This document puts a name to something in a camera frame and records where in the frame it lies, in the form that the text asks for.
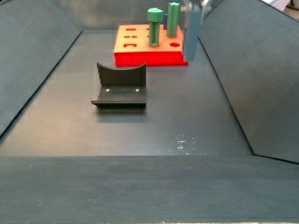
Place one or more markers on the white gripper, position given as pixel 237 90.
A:
pixel 189 4

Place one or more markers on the blue-grey arch bar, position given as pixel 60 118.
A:
pixel 192 22

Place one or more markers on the red shape sorting board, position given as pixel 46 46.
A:
pixel 133 52

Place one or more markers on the green star peg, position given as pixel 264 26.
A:
pixel 173 12

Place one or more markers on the dark blue short block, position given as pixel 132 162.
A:
pixel 164 21

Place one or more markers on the green pentagon-headed peg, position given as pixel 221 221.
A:
pixel 154 16

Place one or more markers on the black curved stand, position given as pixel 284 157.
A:
pixel 121 86

